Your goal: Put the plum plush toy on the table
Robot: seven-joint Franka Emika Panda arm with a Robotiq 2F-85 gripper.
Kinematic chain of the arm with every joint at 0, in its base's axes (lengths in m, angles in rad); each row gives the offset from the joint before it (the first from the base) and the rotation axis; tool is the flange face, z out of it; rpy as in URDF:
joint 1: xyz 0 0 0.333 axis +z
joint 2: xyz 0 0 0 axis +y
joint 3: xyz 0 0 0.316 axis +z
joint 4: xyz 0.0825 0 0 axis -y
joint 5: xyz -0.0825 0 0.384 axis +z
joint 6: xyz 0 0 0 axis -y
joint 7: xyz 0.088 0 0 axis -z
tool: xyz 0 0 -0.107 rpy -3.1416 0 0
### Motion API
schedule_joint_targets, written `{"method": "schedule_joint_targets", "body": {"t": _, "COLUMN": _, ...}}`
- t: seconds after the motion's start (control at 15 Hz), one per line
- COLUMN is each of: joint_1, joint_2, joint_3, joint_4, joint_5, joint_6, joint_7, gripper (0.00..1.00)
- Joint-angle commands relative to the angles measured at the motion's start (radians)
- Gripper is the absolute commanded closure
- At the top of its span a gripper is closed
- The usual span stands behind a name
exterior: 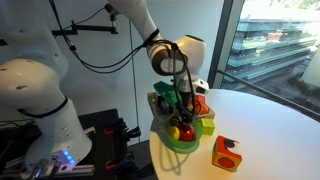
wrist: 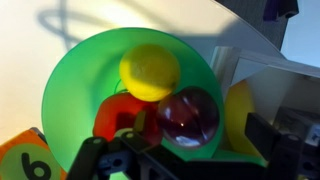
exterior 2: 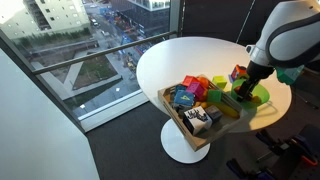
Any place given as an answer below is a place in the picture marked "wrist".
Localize yellow banana toy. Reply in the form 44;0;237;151
224;80;261;157

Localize wooden tray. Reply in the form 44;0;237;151
210;46;320;159

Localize green plastic bowl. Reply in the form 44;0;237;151
41;27;225;173

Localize yellow lemon toy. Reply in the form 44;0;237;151
119;44;181;102

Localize purple plum plush toy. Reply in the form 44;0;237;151
156;86;220;148

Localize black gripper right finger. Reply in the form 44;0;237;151
245;113;320;180

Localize red apple toy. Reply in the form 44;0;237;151
93;93;162;145

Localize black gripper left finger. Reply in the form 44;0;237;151
66;111;160;180

